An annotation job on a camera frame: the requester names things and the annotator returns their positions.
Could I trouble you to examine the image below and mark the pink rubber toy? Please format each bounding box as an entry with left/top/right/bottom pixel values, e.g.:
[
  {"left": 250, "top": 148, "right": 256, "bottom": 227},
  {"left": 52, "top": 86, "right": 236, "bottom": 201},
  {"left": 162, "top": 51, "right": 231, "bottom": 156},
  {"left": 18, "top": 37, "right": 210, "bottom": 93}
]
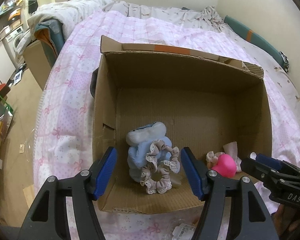
[{"left": 212, "top": 154, "right": 237, "bottom": 178}]

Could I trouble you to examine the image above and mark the beige lace scrunchie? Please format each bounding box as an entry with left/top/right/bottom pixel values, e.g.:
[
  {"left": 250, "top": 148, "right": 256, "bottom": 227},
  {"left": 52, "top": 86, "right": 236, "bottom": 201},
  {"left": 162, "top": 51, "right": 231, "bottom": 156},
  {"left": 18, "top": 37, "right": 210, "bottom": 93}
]
[{"left": 140, "top": 140, "right": 180, "bottom": 194}]

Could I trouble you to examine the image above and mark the white knotted cloth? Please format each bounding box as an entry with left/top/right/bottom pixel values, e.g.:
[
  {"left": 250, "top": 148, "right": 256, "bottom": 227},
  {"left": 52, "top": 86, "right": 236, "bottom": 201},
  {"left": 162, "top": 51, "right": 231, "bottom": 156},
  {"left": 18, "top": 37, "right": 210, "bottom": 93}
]
[{"left": 223, "top": 141, "right": 242, "bottom": 173}]

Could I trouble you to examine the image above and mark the light blue plush toy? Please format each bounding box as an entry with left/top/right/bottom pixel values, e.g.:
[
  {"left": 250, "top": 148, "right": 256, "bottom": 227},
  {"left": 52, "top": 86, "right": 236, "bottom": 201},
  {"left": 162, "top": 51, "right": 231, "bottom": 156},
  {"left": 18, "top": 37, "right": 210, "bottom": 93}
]
[{"left": 126, "top": 121, "right": 172, "bottom": 183}]

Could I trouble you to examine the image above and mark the clear plastic labelled bag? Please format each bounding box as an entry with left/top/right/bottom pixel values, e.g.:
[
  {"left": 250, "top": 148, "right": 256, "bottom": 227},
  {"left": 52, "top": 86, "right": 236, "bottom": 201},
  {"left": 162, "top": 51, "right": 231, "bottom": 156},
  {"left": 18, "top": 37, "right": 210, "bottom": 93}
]
[{"left": 172, "top": 223, "right": 196, "bottom": 240}]

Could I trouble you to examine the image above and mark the open cardboard box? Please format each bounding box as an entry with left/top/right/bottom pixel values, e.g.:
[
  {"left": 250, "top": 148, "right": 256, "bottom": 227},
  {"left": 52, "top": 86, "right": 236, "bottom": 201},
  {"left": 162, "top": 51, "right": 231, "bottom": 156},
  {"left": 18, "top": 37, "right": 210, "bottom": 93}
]
[{"left": 93, "top": 36, "right": 273, "bottom": 214}]

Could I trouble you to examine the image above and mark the dark grey garment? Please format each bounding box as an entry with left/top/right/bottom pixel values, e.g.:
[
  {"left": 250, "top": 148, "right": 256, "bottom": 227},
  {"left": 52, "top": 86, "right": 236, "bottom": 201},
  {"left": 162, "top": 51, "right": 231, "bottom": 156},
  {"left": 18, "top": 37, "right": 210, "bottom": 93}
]
[{"left": 90, "top": 68, "right": 98, "bottom": 98}]

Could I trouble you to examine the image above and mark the brown cardboard box on floor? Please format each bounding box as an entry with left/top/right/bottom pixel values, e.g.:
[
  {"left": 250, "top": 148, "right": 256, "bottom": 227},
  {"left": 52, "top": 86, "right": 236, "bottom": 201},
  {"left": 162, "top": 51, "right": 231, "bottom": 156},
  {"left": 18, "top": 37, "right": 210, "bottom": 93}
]
[{"left": 23, "top": 41, "right": 51, "bottom": 90}]

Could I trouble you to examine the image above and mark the teal rolled mat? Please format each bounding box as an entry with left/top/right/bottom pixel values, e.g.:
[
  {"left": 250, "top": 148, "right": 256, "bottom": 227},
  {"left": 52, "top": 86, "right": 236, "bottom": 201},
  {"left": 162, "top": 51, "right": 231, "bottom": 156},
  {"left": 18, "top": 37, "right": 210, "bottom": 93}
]
[{"left": 224, "top": 15, "right": 289, "bottom": 73}]

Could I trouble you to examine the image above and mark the white washing machine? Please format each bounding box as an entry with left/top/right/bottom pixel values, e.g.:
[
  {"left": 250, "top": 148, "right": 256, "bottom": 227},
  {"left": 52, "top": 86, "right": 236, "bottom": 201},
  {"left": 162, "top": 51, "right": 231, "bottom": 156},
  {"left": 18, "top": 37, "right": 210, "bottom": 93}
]
[{"left": 0, "top": 24, "right": 24, "bottom": 68}]

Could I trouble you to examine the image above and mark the white floral blanket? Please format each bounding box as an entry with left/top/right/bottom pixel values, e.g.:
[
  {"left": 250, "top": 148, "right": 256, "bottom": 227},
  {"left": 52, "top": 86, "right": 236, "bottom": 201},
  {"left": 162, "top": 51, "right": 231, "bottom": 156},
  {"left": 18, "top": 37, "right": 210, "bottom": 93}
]
[{"left": 27, "top": 0, "right": 225, "bottom": 39}]

